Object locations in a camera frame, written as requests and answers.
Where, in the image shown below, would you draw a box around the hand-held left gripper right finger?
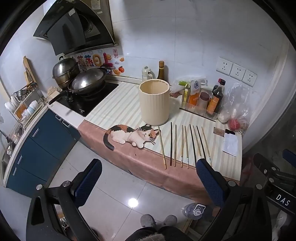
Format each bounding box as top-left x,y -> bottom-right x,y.
196,158 -> 273,241

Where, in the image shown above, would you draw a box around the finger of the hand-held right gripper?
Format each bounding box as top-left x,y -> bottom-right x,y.
283,149 -> 296,164
253,153 -> 281,179

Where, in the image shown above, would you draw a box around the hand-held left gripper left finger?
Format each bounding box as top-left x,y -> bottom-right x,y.
26,159 -> 103,241

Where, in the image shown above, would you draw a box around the set of mixed chopsticks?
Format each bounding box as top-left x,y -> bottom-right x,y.
158,122 -> 213,169

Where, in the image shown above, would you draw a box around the beige ribbed utensil holder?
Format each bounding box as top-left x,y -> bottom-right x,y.
138,79 -> 170,126

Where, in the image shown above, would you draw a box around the clear plastic bottle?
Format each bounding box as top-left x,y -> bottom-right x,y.
183,203 -> 207,219

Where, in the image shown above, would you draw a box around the white paper sheet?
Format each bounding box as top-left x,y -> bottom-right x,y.
222,134 -> 238,156

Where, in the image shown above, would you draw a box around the red tomato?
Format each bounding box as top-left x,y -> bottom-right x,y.
228,119 -> 241,131

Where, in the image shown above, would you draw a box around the grey slipper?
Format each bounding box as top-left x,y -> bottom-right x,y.
140,214 -> 156,230
163,215 -> 178,227

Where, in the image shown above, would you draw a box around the blue kitchen cabinet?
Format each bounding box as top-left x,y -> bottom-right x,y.
6,109 -> 81,197

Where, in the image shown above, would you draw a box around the white salt bag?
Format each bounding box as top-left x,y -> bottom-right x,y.
217,109 -> 232,123

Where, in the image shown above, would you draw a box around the person's dark pants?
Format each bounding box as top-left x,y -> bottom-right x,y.
126,226 -> 192,241

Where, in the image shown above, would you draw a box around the crumpled clear plastic bag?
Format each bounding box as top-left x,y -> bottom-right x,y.
222,82 -> 251,135

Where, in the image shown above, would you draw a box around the black chopstick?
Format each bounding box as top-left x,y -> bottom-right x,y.
180,107 -> 216,122

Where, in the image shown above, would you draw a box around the clear condiment tray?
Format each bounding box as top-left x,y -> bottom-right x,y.
181,93 -> 222,116

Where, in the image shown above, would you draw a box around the black cooktop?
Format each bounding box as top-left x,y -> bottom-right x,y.
57,80 -> 119,117

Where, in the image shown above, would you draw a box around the soy sauce bottle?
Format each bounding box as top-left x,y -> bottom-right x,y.
206,79 -> 226,115

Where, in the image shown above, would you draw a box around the jar with brown lid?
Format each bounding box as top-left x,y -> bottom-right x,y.
199,92 -> 210,108

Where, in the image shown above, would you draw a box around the steel sink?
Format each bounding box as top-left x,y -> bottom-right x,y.
0,130 -> 23,176

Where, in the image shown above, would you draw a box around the orange packet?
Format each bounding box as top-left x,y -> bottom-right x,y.
188,91 -> 200,105

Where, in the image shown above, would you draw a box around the metal dish rack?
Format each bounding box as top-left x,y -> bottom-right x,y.
5,82 -> 47,127

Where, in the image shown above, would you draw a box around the white carton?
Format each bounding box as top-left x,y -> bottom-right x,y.
190,79 -> 207,93

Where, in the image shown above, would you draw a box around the wok with steel lid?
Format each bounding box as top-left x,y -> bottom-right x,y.
48,66 -> 109,105

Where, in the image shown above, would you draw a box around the stack of white bowls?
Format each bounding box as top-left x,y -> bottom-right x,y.
5,99 -> 19,112

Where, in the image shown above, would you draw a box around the stainless steamer pot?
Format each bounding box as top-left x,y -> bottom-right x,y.
52,56 -> 79,90

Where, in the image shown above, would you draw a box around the dark glass bottle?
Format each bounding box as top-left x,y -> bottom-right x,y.
157,61 -> 167,81

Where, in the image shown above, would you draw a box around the clear cooking oil bottle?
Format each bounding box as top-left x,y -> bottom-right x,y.
142,66 -> 153,84

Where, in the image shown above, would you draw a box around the wooden cutting board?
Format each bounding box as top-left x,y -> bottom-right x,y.
23,56 -> 37,85

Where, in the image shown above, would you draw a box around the black range hood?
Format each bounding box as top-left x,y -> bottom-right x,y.
33,0 -> 118,56

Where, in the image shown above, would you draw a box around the white wall socket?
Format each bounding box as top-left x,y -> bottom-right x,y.
216,57 -> 233,75
242,69 -> 258,87
230,63 -> 246,81

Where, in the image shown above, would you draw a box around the colourful wall stickers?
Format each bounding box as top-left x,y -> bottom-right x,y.
72,49 -> 126,76

